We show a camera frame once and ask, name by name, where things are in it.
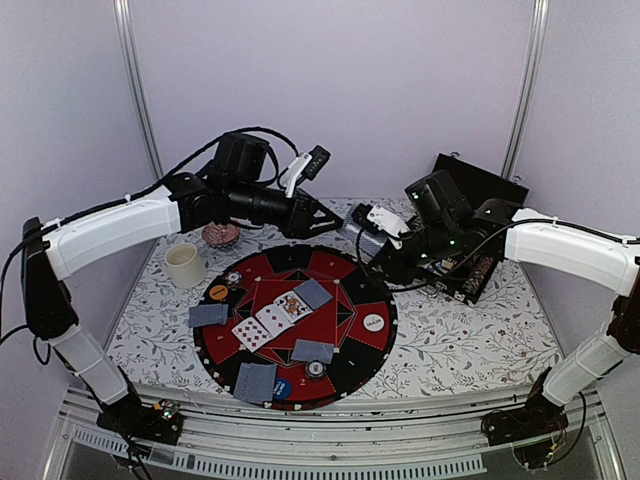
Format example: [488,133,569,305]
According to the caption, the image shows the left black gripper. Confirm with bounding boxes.
[228,179,346,240]

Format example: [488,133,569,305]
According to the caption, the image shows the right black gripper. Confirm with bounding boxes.
[363,218,460,285]

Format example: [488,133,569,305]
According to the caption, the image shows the blue playing card deck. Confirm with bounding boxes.
[339,221,387,260]

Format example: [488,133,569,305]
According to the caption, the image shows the face-down card mat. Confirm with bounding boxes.
[293,279,333,310]

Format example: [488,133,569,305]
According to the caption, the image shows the face-up king card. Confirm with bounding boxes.
[274,291,313,323]

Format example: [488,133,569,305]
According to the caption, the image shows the white dealer button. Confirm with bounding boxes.
[362,313,387,333]

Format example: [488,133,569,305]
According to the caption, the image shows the orange big blind button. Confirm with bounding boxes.
[208,284,229,302]

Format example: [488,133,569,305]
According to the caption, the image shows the face-down card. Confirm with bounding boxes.
[291,339,334,364]

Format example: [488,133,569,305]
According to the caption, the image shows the face-up red diamonds card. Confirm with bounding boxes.
[231,316,274,352]

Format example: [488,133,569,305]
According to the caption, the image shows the small poker chip stack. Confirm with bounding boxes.
[305,360,326,381]

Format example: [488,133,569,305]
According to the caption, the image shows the blue small blind button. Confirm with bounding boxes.
[273,378,292,400]

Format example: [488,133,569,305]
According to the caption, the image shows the face-down card front seat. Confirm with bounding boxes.
[233,384,251,403]

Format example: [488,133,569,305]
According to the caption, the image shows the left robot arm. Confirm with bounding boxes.
[20,127,342,434]

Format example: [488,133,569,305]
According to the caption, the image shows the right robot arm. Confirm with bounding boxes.
[366,171,639,436]

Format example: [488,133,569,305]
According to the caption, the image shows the boxed texas holdem cards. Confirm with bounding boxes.
[427,259,456,275]

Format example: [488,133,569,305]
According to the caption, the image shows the black poker chip case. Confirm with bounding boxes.
[412,154,529,304]

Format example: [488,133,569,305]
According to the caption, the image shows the chip row outer right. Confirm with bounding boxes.
[461,256,496,296]

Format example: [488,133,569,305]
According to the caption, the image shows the red patterned small bowl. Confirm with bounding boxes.
[201,223,241,249]

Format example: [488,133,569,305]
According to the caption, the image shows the round red black poker mat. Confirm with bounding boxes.
[193,245,398,411]

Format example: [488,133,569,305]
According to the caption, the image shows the cream ceramic cup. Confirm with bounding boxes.
[165,243,206,289]

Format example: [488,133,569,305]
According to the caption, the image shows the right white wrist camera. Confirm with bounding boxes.
[352,204,410,250]

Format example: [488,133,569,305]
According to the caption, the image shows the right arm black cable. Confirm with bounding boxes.
[354,217,640,294]

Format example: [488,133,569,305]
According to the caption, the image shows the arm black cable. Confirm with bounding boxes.
[0,125,301,351]
[354,217,640,294]

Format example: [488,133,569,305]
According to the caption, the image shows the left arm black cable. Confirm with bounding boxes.
[0,125,301,351]

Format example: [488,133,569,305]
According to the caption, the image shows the right aluminium frame post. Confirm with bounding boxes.
[501,0,550,180]

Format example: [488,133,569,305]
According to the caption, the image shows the aluminium frame post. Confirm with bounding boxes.
[501,0,550,180]
[113,0,164,180]

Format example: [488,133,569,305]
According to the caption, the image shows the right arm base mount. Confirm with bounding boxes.
[480,395,569,470]

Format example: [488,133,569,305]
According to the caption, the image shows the aluminium front rail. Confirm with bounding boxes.
[43,385,630,479]

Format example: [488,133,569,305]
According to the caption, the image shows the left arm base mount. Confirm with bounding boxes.
[94,374,185,446]

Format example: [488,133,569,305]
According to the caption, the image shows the left aluminium frame post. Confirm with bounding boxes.
[113,0,164,180]

